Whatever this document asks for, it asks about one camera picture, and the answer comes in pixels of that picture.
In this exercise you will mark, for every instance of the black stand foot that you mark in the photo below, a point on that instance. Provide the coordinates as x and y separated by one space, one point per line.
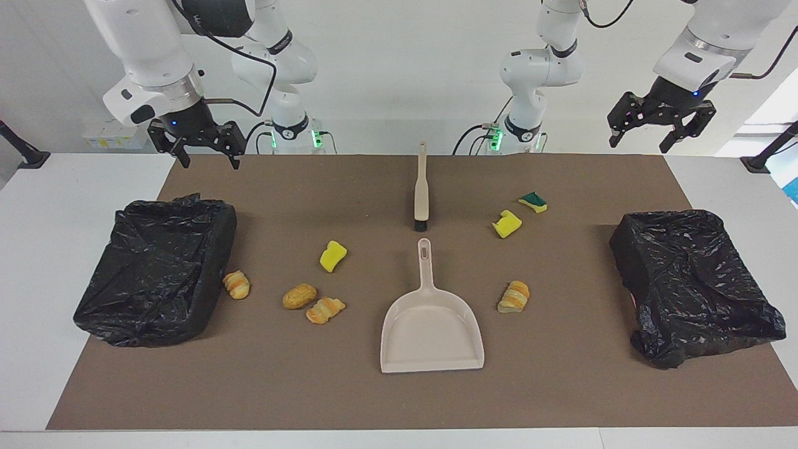
760 163
31 159

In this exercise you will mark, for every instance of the bin with black bag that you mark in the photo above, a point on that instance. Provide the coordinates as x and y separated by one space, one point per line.
156 268
692 280

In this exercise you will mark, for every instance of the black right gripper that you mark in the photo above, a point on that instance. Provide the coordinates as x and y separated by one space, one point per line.
193 121

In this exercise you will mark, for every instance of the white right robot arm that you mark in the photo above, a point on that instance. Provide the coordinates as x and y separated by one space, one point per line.
149 50

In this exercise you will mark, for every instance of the pale striped croissant piece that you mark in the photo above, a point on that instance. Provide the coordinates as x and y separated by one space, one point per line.
514 297

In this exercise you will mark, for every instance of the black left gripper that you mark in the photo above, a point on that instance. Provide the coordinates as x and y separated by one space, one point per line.
667 100

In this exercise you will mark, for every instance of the golden bread roll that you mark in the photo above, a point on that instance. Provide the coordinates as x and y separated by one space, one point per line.
299 297

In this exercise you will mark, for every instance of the white box with yellow labels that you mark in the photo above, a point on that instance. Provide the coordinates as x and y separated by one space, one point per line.
115 134

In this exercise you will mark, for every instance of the blue object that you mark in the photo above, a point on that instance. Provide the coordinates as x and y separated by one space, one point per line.
793 190

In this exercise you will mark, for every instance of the beige plastic dustpan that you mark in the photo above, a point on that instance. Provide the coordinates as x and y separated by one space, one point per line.
430 330

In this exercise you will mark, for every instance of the brown table mat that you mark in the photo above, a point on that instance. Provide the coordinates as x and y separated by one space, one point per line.
399 399

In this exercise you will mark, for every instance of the green and yellow sponge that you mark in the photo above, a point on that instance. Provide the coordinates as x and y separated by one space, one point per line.
533 202

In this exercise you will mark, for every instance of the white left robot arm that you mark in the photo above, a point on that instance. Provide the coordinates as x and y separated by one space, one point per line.
536 75

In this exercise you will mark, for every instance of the notched yellow sponge piece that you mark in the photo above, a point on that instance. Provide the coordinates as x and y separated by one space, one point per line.
508 226

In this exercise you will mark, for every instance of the beige hand brush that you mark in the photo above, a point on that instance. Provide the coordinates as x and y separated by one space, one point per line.
421 199

